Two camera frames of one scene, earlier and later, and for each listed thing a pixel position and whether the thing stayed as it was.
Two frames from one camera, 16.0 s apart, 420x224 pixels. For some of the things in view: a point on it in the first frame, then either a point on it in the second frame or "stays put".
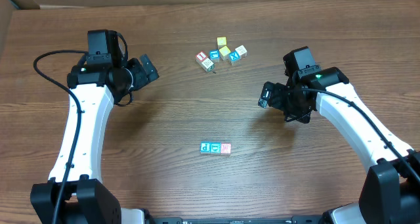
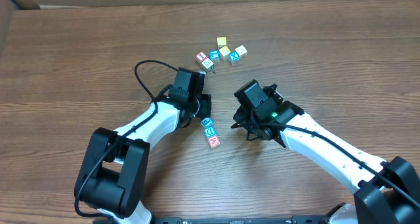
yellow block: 224,52 stays put
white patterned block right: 241,51 stays put
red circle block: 215,148 to 210,131
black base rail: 149,219 stays put
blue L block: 214,55 stays put
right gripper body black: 266,96 to 238,119
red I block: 201,56 stays put
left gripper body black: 147,67 to 204,105
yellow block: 221,42 stays put
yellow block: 205,147 to 207,122
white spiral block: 225,148 to 214,142
